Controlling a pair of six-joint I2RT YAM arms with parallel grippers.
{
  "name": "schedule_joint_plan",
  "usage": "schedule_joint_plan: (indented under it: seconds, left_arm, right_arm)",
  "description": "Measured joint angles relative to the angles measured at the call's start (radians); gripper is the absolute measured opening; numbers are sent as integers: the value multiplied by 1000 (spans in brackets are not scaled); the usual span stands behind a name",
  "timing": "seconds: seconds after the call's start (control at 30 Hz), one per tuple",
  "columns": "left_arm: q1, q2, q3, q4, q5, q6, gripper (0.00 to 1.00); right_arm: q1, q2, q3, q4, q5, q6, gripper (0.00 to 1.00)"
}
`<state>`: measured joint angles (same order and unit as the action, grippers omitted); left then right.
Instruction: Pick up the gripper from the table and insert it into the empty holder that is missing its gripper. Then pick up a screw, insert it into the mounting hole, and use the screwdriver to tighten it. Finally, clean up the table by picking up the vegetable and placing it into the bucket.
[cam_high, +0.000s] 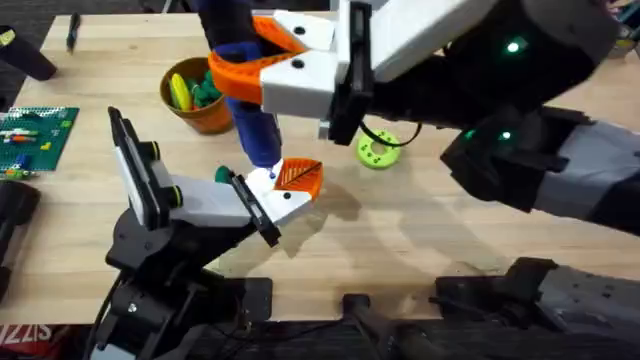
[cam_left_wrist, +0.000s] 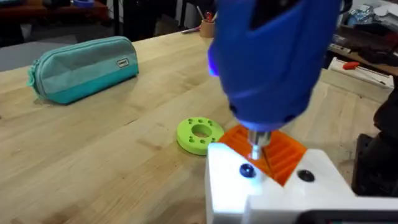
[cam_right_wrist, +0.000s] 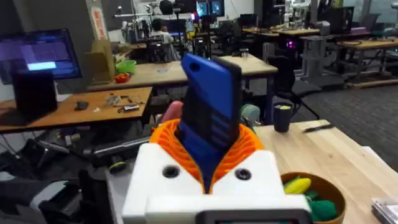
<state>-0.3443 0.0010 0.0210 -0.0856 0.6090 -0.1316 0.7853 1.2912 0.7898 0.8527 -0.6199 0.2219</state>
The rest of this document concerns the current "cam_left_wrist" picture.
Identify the blue electric screwdriver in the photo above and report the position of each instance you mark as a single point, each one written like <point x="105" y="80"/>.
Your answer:
<point x="267" y="68"/>

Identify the teal zip bag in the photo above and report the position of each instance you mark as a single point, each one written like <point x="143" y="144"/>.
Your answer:
<point x="84" y="70"/>

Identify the wooden cup with pens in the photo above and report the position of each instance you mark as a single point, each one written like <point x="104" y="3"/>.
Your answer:
<point x="206" y="29"/>

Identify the left gripper white and orange left finger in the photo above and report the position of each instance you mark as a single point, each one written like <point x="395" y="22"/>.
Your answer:
<point x="227" y="183"/>

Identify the left gripper white and orange right finger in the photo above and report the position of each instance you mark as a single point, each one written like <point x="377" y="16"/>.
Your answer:
<point x="314" y="166"/>

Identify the green disc with holes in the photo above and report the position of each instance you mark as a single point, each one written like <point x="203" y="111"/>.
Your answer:
<point x="186" y="138"/>

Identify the flat white box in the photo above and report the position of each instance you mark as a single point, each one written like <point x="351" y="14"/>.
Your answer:
<point x="342" y="73"/>

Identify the heap of tools and bags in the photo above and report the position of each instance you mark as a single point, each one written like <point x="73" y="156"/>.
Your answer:
<point x="367" y="34"/>

